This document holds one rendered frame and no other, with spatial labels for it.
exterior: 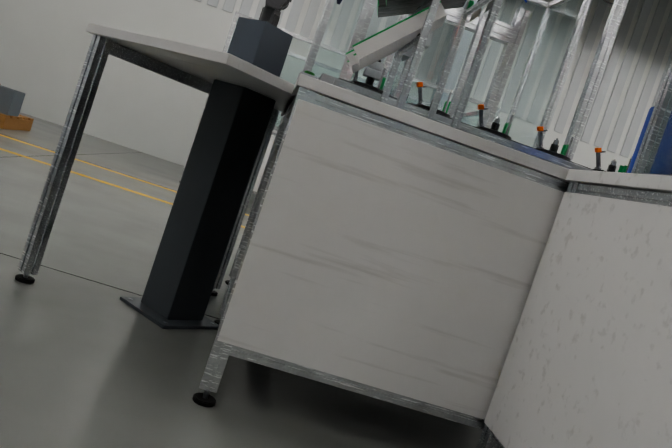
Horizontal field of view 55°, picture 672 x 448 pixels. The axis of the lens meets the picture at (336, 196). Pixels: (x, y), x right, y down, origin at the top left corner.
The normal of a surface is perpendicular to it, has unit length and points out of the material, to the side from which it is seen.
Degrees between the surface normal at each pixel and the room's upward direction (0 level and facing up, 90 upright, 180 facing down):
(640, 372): 90
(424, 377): 90
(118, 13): 90
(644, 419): 90
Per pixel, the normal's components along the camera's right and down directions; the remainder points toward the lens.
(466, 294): 0.11, 0.07
